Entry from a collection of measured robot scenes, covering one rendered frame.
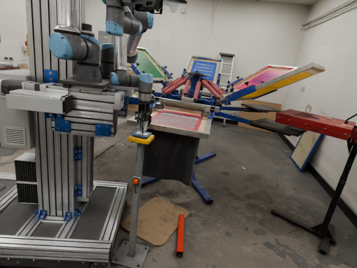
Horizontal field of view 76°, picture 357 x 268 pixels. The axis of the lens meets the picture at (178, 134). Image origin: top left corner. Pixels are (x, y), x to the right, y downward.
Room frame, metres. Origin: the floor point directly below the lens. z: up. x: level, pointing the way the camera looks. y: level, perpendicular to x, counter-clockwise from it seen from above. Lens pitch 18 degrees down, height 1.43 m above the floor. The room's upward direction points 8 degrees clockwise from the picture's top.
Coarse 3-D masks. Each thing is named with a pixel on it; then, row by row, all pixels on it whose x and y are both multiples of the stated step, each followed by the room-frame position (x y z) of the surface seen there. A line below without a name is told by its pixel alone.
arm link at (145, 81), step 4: (140, 76) 1.32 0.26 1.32; (144, 76) 1.31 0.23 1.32; (148, 76) 1.31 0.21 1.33; (152, 76) 1.34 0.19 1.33; (140, 80) 1.32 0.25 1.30; (144, 80) 1.31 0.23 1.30; (148, 80) 1.31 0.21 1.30; (152, 80) 1.34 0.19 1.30; (140, 84) 1.32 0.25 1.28; (144, 84) 1.31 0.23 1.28; (148, 84) 1.31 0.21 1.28; (140, 88) 1.31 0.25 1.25; (144, 88) 1.31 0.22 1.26; (148, 88) 1.31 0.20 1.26; (140, 92) 1.31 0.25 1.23; (144, 92) 1.31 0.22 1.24; (148, 92) 1.31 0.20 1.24
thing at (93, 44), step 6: (84, 36) 1.24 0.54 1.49; (90, 42) 1.25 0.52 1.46; (96, 42) 1.28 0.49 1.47; (90, 48) 1.24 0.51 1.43; (96, 48) 1.28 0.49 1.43; (90, 54) 1.24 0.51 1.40; (96, 54) 1.28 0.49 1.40; (84, 60) 1.24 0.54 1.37; (90, 60) 1.25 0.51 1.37; (96, 60) 1.28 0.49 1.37
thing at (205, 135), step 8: (192, 112) 2.24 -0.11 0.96; (200, 112) 2.23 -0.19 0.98; (128, 120) 1.56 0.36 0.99; (136, 120) 1.57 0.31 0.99; (208, 120) 1.88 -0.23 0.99; (152, 128) 1.53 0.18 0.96; (160, 128) 1.52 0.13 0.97; (168, 128) 1.51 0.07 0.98; (176, 128) 1.51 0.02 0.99; (208, 128) 1.63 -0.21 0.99; (192, 136) 1.49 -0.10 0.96; (200, 136) 1.48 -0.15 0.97; (208, 136) 1.47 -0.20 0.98
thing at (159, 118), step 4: (160, 112) 2.09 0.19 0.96; (164, 112) 2.11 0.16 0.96; (168, 112) 2.13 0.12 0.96; (172, 112) 2.16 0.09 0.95; (176, 112) 2.18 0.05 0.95; (180, 112) 2.20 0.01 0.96; (152, 116) 1.88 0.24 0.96; (156, 116) 1.90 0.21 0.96; (160, 116) 1.92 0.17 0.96; (164, 116) 1.94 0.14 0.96; (168, 116) 1.96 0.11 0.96; (172, 116) 1.98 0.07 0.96; (176, 116) 2.00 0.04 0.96; (152, 120) 1.76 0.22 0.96; (156, 120) 1.78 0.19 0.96; (160, 120) 1.80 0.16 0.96; (164, 120) 1.81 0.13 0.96; (168, 120) 1.83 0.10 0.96; (172, 120) 1.85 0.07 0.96; (164, 124) 1.69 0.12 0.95; (168, 124) 1.70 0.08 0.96; (172, 124) 1.72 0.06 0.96
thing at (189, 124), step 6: (186, 114) 2.15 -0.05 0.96; (192, 114) 2.18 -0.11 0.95; (180, 120) 1.89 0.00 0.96; (186, 120) 1.92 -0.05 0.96; (192, 120) 1.95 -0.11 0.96; (198, 120) 1.98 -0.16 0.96; (174, 126) 1.68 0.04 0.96; (180, 126) 1.70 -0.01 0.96; (186, 126) 1.73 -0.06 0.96; (192, 126) 1.75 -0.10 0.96; (198, 126) 1.78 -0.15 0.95
